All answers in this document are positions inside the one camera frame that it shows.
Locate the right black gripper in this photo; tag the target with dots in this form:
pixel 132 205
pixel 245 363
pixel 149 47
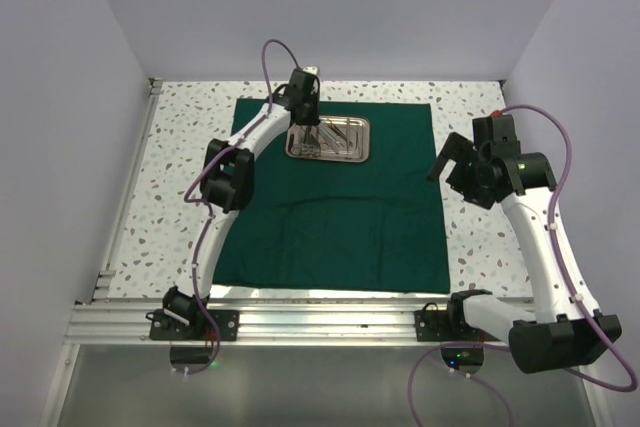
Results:
pixel 460 149

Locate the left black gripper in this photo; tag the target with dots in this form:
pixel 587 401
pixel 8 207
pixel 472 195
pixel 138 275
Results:
pixel 314 118

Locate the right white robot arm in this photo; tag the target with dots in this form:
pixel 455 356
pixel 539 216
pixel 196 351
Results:
pixel 566 327

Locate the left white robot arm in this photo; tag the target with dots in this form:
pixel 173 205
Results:
pixel 226 185

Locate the steel surgical instruments pile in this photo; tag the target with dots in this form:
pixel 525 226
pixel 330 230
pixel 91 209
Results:
pixel 325 139

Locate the stainless steel instrument tray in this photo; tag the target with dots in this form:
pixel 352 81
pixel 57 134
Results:
pixel 330 139

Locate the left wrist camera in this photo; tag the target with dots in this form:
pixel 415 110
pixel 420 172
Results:
pixel 312 71

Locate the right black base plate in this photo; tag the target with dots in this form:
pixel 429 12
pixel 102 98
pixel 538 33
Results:
pixel 435 326

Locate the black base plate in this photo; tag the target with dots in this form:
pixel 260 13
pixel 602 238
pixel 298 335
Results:
pixel 166 328
pixel 435 326

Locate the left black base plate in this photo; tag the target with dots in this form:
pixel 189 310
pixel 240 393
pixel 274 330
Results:
pixel 166 328

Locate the aluminium rail frame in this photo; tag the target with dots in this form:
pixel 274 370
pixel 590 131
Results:
pixel 332 358

